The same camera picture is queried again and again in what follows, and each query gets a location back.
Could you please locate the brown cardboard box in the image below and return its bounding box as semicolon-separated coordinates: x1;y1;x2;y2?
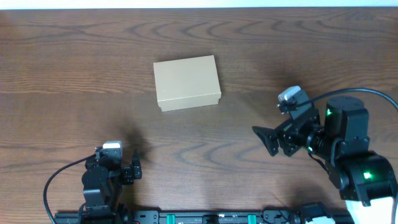
154;55;221;112

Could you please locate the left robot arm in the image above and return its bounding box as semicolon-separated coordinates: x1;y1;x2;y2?
81;147;142;218

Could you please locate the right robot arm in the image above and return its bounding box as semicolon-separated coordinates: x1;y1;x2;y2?
252;86;397;223

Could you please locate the left black cable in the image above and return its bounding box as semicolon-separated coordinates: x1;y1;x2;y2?
42;152;98;223

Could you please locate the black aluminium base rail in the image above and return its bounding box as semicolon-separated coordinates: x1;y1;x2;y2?
55;210;354;224

